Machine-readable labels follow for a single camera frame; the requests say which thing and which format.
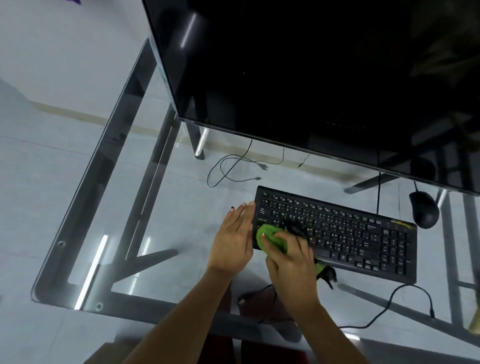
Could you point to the person's left hand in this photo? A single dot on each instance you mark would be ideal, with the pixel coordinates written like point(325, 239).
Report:
point(230, 243)

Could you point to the large black monitor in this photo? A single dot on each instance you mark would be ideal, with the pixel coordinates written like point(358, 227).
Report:
point(300, 75)

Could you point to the black computer mouse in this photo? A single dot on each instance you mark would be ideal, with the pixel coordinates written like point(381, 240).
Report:
point(424, 210)

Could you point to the green and black cleaning cloth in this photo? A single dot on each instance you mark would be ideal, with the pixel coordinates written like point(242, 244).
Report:
point(270, 236)

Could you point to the person's right thumb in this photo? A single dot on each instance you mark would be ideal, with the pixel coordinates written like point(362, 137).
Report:
point(269, 245)

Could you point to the person's right forearm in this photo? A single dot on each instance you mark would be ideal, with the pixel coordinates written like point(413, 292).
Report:
point(332, 337)

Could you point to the person's left forearm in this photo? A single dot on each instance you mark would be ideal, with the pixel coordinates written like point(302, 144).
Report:
point(180, 326)

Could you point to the monitor stand foot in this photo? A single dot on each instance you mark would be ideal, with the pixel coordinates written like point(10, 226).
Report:
point(369, 183)
point(198, 140)

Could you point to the person's right hand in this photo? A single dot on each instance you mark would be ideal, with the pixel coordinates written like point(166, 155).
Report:
point(294, 273)

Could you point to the person's left little finger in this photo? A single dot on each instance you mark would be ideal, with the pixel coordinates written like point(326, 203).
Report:
point(227, 219)

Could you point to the black computer keyboard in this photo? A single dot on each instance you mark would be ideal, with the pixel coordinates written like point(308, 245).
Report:
point(352, 240)

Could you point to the grey metal desk frame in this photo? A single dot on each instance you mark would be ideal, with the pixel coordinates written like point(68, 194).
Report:
point(105, 150)

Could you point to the person's left middle finger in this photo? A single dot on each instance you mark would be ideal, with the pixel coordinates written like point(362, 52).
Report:
point(246, 215)

